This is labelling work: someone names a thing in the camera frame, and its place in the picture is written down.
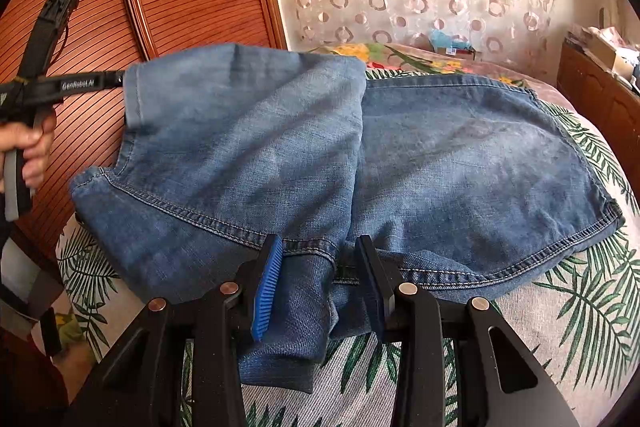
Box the person's grey striped clothing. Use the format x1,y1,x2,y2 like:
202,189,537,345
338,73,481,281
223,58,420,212
0,217,68,358

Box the floral blanket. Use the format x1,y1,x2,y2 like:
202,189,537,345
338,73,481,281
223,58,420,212
305,41,561,90

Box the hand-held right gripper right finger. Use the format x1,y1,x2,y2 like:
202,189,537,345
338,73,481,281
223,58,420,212
353,234,582,427

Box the long wooden cabinet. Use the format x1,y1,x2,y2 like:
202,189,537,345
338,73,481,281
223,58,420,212
556,42,640,138

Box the brown cardboard box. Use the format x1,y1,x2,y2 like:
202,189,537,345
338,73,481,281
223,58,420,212
590,27,636,72

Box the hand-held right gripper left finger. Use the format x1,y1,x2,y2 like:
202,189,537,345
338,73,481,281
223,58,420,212
75,234,284,427

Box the blue denim pants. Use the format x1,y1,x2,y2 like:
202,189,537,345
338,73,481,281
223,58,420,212
69,42,626,395

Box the cardboard box with blue bag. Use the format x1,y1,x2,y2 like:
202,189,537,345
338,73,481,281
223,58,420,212
430,29,476,60

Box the person's left hand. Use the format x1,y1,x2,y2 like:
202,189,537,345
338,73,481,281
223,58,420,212
0,113,57,196

